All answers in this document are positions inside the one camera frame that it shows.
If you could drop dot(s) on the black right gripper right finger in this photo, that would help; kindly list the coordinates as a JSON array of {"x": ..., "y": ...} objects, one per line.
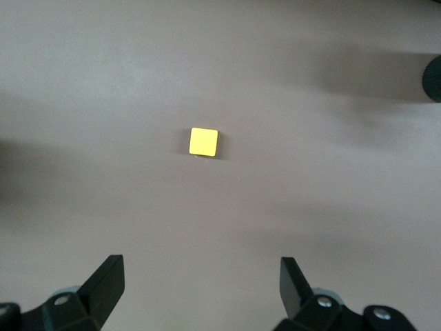
[{"x": 310, "y": 313}]

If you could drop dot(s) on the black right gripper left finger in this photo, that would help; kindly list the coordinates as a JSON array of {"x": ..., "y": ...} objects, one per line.
[{"x": 89, "y": 307}]

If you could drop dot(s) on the yellow block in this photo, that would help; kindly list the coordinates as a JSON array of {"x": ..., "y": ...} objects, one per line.
[{"x": 203, "y": 142}]

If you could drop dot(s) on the black cylinder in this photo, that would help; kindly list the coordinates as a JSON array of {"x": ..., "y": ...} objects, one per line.
[{"x": 433, "y": 79}]

